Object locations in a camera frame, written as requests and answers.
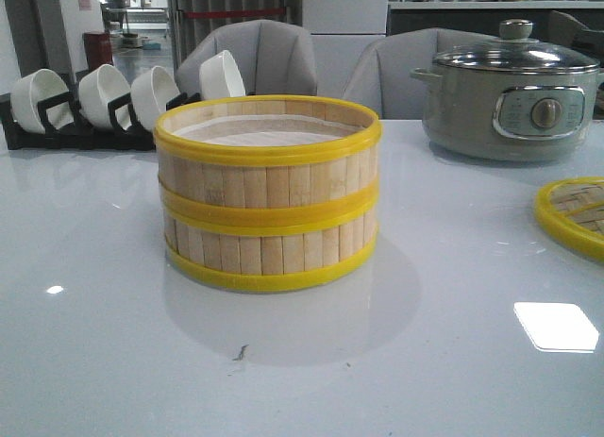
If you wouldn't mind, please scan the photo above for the bamboo steamer tier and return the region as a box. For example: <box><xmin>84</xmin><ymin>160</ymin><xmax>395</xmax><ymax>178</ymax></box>
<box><xmin>154</xmin><ymin>95</ymin><xmax>381</xmax><ymax>227</ymax></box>
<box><xmin>163</xmin><ymin>208</ymin><xmax>378</xmax><ymax>293</ymax></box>

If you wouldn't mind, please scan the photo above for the woven bamboo steamer lid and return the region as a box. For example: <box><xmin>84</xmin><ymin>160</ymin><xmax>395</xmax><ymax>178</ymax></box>
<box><xmin>533</xmin><ymin>176</ymin><xmax>603</xmax><ymax>262</ymax></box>

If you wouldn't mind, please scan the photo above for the grey chair left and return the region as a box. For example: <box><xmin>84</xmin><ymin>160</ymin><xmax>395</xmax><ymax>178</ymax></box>
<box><xmin>175</xmin><ymin>20</ymin><xmax>318</xmax><ymax>95</ymax></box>

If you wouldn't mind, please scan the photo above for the grey chair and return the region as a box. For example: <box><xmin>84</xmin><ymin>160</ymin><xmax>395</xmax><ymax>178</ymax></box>
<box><xmin>175</xmin><ymin>20</ymin><xmax>318</xmax><ymax>95</ymax></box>
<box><xmin>342</xmin><ymin>28</ymin><xmax>492</xmax><ymax>120</ymax></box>

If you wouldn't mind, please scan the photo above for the white bowl rightmost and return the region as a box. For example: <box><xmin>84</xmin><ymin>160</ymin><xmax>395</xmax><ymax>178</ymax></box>
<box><xmin>199</xmin><ymin>50</ymin><xmax>246</xmax><ymax>100</ymax></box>

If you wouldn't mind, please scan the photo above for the white bowl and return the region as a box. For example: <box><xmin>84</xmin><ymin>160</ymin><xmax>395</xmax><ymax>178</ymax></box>
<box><xmin>10</xmin><ymin>69</ymin><xmax>69</xmax><ymax>134</ymax></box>
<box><xmin>131</xmin><ymin>66</ymin><xmax>180</xmax><ymax>131</ymax></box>
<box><xmin>199</xmin><ymin>50</ymin><xmax>246</xmax><ymax>100</ymax></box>
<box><xmin>78</xmin><ymin>64</ymin><xmax>130</xmax><ymax>130</ymax></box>

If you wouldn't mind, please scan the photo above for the grey chair right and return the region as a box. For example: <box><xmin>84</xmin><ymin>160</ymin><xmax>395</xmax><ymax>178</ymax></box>
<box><xmin>342</xmin><ymin>28</ymin><xmax>492</xmax><ymax>120</ymax></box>

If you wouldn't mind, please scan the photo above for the grey-green electric cooking pot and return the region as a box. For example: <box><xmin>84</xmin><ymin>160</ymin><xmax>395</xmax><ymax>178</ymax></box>
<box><xmin>410</xmin><ymin>65</ymin><xmax>603</xmax><ymax>162</ymax></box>

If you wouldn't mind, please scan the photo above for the black bowl rack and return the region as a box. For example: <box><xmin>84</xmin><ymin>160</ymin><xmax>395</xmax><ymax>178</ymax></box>
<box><xmin>0</xmin><ymin>83</ymin><xmax>204</xmax><ymax>152</ymax></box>

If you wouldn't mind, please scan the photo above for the red bin in background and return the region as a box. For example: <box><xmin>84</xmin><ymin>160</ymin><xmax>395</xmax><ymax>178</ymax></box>
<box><xmin>83</xmin><ymin>31</ymin><xmax>113</xmax><ymax>72</ymax></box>

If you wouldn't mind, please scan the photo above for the glass pot lid with knob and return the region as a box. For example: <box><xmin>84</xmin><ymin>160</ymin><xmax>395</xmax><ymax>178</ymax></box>
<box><xmin>432</xmin><ymin>19</ymin><xmax>600</xmax><ymax>74</ymax></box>

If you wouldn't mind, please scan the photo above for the white bowl far left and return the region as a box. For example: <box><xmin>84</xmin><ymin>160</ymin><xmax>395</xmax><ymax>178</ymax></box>
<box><xmin>10</xmin><ymin>69</ymin><xmax>69</xmax><ymax>134</ymax></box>

